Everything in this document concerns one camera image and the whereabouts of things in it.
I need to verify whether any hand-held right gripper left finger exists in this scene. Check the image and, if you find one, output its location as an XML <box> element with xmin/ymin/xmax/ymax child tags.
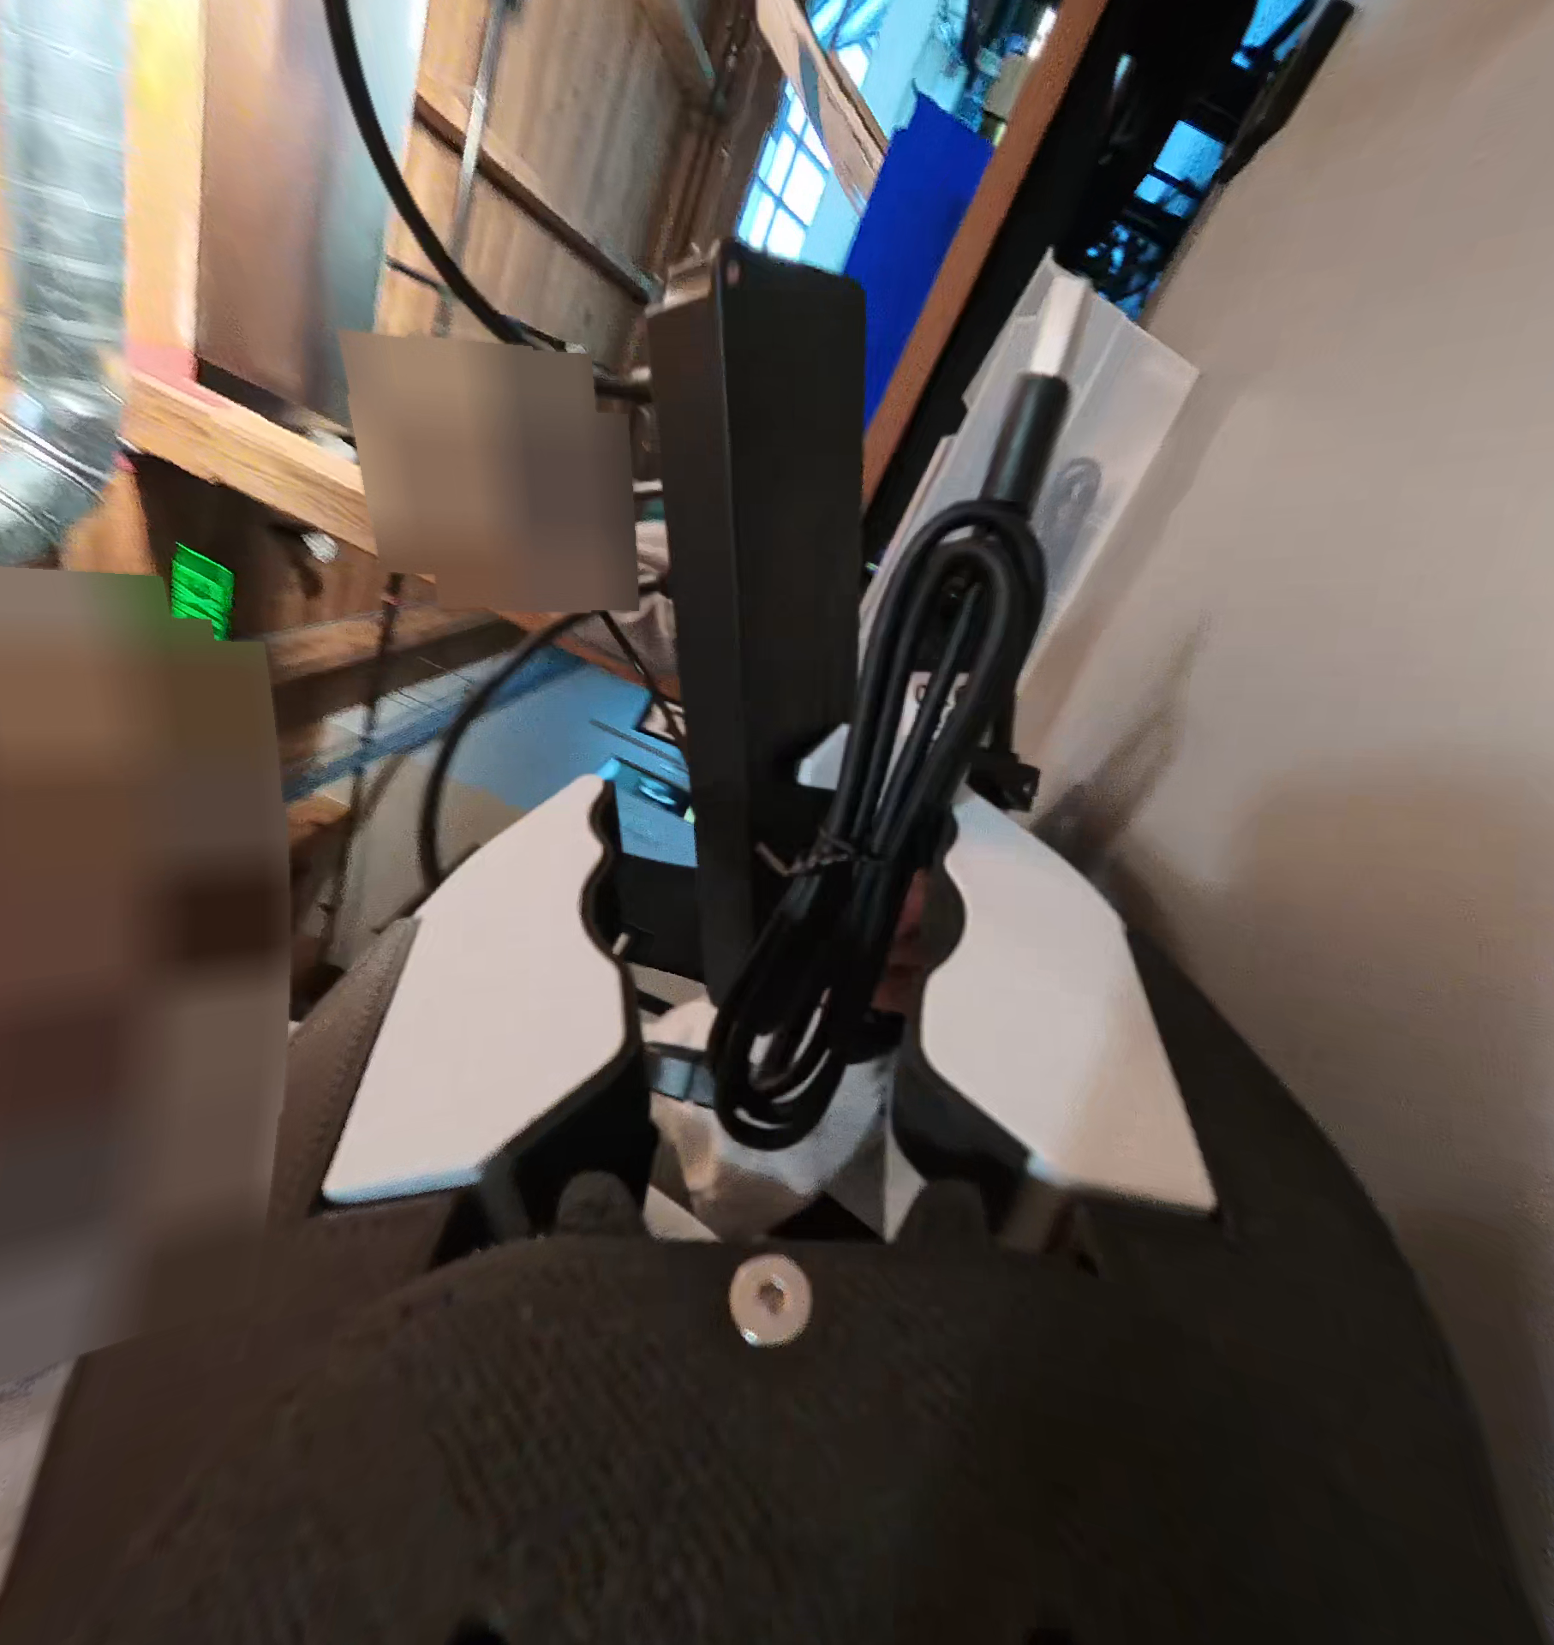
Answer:
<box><xmin>321</xmin><ymin>771</ymin><xmax>658</xmax><ymax>1210</ymax></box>

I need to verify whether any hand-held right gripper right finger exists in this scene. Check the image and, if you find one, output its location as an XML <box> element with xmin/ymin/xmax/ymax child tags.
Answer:
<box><xmin>899</xmin><ymin>796</ymin><xmax>1218</xmax><ymax>1242</ymax></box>

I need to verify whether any black plug usb cable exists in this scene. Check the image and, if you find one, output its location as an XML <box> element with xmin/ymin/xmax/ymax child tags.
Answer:
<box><xmin>419</xmin><ymin>614</ymin><xmax>683</xmax><ymax>888</ymax></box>

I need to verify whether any black usb hub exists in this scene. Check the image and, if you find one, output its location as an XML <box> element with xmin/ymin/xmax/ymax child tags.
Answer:
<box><xmin>647</xmin><ymin>241</ymin><xmax>872</xmax><ymax>1009</ymax></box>

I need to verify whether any clear plastic bag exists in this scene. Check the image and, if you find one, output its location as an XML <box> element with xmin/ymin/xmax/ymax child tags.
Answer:
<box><xmin>656</xmin><ymin>250</ymin><xmax>1205</xmax><ymax>1242</ymax></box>

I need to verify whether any green sign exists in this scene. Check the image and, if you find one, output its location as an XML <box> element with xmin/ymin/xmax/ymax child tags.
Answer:
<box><xmin>167</xmin><ymin>540</ymin><xmax>240</xmax><ymax>644</ymax></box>

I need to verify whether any blue board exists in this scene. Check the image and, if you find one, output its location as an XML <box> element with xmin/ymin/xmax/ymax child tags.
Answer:
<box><xmin>853</xmin><ymin>100</ymin><xmax>1000</xmax><ymax>428</ymax></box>

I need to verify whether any silver ventilation duct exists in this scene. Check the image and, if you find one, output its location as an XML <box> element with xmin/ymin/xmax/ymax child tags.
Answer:
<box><xmin>0</xmin><ymin>0</ymin><xmax>129</xmax><ymax>560</ymax></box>

